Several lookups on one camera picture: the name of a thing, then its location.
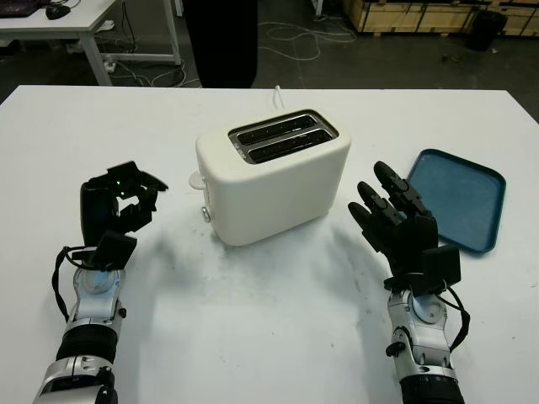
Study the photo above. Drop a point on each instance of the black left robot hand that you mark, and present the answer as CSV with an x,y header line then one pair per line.
x,y
99,214

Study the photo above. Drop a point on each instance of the black computer mouse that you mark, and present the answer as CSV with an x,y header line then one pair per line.
x,y
57,12

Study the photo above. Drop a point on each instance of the white two-slot toaster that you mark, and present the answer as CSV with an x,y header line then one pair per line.
x,y
269,189

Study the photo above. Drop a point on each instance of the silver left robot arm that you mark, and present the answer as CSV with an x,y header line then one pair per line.
x,y
84,320

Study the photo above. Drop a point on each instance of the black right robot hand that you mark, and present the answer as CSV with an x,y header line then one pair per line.
x,y
400,235

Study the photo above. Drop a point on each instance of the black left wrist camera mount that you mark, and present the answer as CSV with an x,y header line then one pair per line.
x,y
113,250

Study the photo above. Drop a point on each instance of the black waste bin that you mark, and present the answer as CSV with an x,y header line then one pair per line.
x,y
486,31

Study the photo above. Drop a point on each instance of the white office desk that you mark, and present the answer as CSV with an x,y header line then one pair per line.
x,y
50,25

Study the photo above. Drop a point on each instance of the wooden crate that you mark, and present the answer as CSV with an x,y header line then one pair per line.
x,y
421,14

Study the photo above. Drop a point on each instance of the person in dark trousers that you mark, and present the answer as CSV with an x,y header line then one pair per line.
x,y
227,42

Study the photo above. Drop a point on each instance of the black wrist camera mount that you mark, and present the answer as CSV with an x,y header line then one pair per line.
x,y
442,267
113,250

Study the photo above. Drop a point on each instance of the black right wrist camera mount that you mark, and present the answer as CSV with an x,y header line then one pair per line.
x,y
442,267

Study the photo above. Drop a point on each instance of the blue plastic tray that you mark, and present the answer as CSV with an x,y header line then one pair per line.
x,y
463,198

